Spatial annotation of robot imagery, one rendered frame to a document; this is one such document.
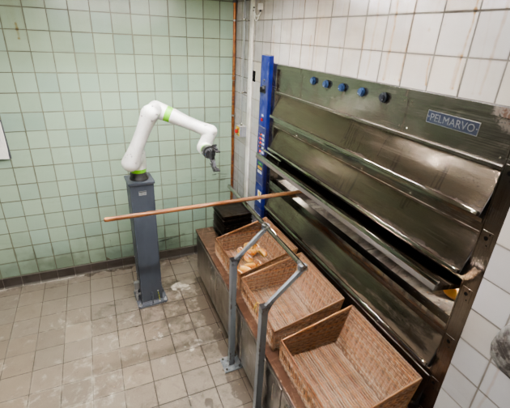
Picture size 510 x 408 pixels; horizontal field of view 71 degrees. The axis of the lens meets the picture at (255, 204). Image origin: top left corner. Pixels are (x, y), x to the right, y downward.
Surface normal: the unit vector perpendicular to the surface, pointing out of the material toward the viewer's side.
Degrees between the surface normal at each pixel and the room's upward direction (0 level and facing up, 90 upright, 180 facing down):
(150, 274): 90
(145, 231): 90
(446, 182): 70
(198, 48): 90
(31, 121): 90
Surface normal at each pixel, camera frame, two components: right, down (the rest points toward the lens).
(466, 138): -0.92, 0.13
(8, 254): 0.40, 0.40
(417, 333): -0.85, -0.18
